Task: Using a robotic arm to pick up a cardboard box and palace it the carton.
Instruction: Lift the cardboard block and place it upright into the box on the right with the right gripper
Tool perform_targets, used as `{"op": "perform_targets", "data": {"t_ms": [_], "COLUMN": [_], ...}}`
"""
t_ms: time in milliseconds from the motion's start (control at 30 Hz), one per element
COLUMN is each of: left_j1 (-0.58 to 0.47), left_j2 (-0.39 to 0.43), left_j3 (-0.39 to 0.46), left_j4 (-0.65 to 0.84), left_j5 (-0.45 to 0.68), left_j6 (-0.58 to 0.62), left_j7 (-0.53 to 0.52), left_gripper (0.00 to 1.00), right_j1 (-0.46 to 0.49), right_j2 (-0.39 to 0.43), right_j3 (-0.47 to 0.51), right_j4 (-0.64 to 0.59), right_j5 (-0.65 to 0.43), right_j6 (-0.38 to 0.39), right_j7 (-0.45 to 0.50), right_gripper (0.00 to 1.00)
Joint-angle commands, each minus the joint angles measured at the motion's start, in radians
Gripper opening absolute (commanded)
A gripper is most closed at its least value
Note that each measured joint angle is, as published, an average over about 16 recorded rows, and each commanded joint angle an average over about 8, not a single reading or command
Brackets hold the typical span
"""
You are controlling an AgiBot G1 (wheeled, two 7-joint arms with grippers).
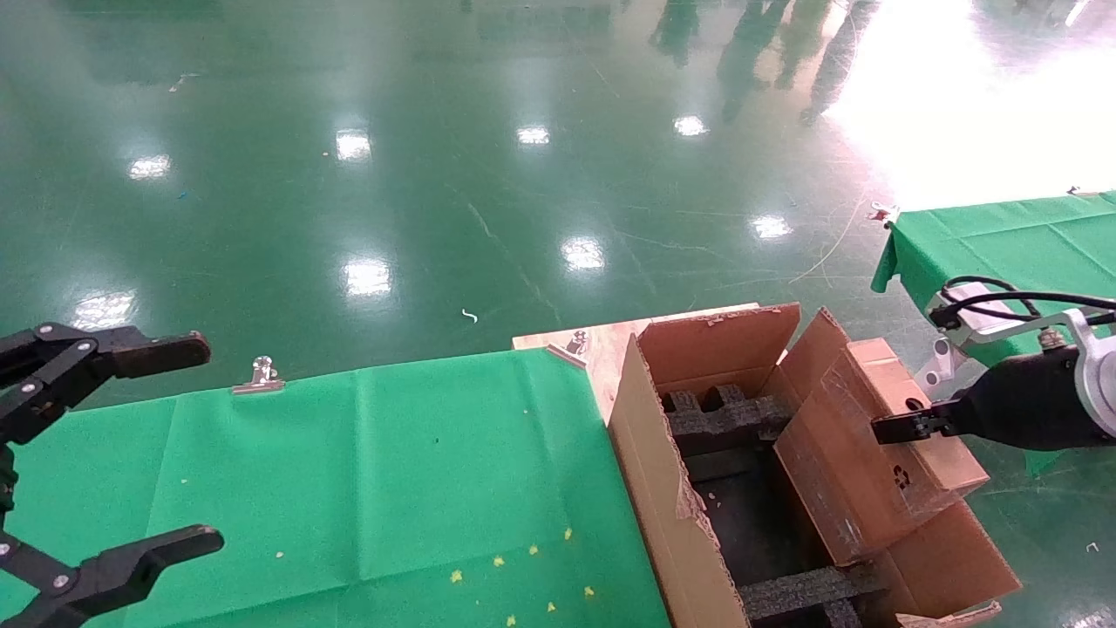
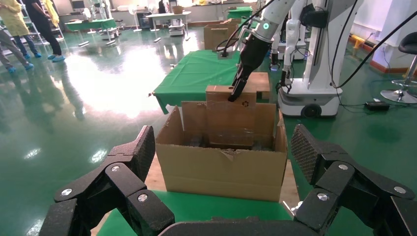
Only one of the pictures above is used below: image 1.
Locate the red silver binder clip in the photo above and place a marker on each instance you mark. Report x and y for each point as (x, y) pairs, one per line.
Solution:
(882, 213)

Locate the large green tablecloth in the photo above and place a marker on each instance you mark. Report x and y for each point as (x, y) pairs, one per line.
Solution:
(349, 480)

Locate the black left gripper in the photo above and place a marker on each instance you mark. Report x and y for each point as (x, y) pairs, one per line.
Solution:
(7, 480)

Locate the large open cardboard carton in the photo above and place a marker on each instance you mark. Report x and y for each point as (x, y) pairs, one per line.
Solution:
(663, 488)

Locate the silver camera mount bracket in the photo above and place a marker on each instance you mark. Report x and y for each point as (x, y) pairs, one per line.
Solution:
(1029, 330)

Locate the small brown cardboard box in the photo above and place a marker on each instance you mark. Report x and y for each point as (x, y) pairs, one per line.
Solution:
(854, 488)

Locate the green tablecloth with clips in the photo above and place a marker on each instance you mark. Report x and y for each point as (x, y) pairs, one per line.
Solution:
(1003, 244)

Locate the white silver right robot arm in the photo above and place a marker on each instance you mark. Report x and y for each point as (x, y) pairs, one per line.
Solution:
(1103, 375)

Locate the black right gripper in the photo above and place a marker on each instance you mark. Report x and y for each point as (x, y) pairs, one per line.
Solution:
(1029, 401)

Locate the white table leg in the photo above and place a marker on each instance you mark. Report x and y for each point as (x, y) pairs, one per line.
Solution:
(937, 371)

